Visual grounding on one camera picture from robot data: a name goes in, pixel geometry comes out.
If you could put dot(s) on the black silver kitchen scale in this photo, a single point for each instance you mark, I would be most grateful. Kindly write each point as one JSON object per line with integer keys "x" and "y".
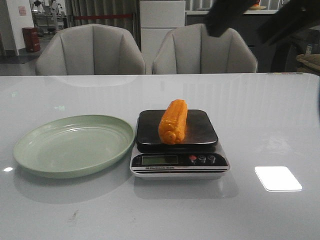
{"x": 199, "y": 156}

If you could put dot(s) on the left grey armchair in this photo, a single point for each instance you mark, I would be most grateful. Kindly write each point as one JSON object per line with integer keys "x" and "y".
{"x": 91, "y": 49}

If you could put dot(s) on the right grey armchair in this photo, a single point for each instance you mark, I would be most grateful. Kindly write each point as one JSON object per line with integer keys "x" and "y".
{"x": 190, "y": 50}

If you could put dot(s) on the dark grey counter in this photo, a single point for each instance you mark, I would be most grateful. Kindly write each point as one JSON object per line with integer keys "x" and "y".
{"x": 247, "y": 26}

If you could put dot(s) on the fruit bowl on counter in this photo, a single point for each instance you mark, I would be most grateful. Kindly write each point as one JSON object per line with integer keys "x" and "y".
{"x": 257, "y": 7}

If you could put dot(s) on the black appliance at right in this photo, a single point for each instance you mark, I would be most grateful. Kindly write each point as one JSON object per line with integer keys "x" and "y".
{"x": 304, "y": 42}

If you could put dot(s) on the grey armchair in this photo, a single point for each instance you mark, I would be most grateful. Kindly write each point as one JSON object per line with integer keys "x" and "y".
{"x": 91, "y": 49}
{"x": 190, "y": 50}

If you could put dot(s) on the red bin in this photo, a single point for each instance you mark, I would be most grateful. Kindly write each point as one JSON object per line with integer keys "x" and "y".
{"x": 31, "y": 39}

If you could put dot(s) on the light green plate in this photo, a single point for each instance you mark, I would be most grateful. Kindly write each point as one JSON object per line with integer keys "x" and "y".
{"x": 75, "y": 146}

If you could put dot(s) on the black gripper claw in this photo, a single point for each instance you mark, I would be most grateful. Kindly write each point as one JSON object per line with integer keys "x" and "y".
{"x": 295, "y": 16}
{"x": 223, "y": 13}

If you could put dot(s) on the beige cushion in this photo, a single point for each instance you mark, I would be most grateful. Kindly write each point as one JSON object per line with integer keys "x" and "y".
{"x": 309, "y": 64}

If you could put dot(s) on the white drawer cabinet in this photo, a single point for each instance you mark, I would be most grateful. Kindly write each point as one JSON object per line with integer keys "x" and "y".
{"x": 157, "y": 18}

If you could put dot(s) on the orange corn cob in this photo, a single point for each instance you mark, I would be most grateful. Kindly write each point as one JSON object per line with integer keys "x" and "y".
{"x": 172, "y": 126}

